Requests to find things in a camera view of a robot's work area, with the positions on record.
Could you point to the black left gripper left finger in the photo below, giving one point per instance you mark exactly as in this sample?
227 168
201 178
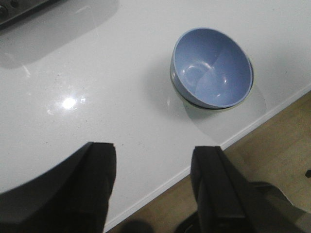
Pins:
72 197

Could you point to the blue bowl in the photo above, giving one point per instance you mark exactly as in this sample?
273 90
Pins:
211 68

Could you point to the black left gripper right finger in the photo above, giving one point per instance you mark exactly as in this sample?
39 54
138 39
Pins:
227 202

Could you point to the green bowl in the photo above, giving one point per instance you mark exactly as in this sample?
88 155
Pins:
205 108

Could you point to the black and steel toaster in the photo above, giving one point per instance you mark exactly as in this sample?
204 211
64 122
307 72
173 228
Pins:
12 11

